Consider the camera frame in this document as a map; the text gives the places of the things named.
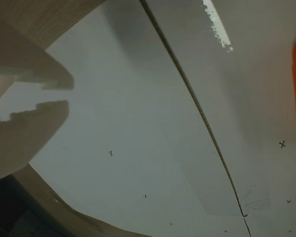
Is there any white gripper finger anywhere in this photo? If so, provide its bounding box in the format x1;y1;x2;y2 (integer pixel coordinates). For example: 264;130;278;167
0;26;75;90
0;99;70;184

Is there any white paper sheet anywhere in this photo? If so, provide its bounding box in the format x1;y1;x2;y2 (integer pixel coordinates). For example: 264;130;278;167
142;0;296;237
0;0;250;237

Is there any clear tape piece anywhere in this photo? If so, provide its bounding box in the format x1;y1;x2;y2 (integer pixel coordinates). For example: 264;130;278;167
197;176;272;218

